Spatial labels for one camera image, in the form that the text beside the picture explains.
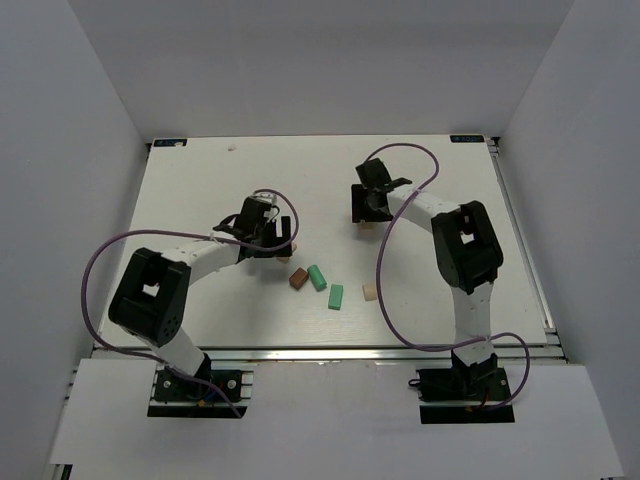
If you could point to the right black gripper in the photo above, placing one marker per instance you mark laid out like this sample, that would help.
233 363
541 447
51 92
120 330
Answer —
362 206

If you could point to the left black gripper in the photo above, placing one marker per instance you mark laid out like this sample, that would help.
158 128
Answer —
279 238

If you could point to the brown wood block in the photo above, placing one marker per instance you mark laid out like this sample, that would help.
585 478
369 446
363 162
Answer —
298 279

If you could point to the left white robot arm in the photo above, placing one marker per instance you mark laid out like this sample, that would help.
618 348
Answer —
150 300

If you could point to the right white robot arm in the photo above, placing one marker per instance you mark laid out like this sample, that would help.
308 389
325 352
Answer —
467 252

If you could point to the green block upper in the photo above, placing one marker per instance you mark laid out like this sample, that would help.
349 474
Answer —
316 277

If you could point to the green block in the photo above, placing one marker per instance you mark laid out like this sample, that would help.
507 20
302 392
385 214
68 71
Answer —
335 299
316 277

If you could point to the small light wood block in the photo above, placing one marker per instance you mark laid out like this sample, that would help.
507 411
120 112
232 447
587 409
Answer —
369 292

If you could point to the green block lower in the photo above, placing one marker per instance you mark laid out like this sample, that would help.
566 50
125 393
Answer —
335 299

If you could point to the left blue corner label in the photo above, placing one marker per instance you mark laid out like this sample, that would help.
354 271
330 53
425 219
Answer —
169 143

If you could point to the blue corner label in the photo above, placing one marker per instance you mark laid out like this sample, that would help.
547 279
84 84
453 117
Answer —
169 143
466 138

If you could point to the right blue corner label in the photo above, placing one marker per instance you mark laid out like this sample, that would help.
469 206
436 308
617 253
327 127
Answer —
466 138

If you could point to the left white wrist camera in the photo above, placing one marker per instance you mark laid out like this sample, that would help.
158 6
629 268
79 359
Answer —
265 197

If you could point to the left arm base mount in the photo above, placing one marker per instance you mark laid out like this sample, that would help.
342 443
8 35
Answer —
173 397

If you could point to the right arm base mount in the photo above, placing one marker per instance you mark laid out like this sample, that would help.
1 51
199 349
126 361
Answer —
441 403

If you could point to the aluminium frame rail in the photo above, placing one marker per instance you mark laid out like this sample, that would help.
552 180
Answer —
551 333

